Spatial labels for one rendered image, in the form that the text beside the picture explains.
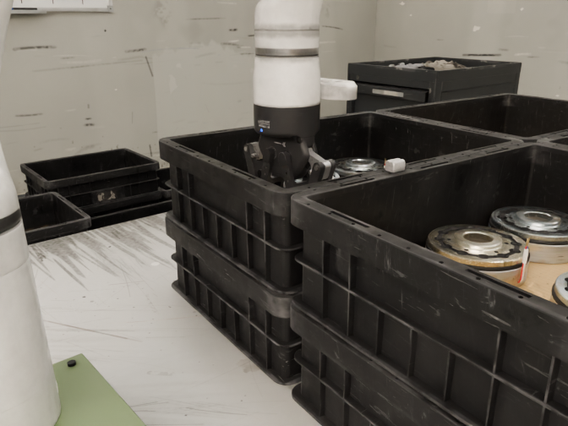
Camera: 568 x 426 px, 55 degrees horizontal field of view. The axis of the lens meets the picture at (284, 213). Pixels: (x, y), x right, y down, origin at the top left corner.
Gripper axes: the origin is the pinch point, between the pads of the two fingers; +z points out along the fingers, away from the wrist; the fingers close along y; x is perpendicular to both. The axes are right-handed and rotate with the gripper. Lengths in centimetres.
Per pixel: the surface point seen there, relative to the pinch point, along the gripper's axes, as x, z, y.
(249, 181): -9.2, -7.7, 4.7
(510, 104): 71, -6, -8
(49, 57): 74, -1, -282
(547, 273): 13.6, 2.2, 25.8
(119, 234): -1.5, 15.2, -44.9
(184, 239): -7.3, 4.2, -11.8
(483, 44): 344, -4, -164
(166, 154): -6.9, -6.4, -15.5
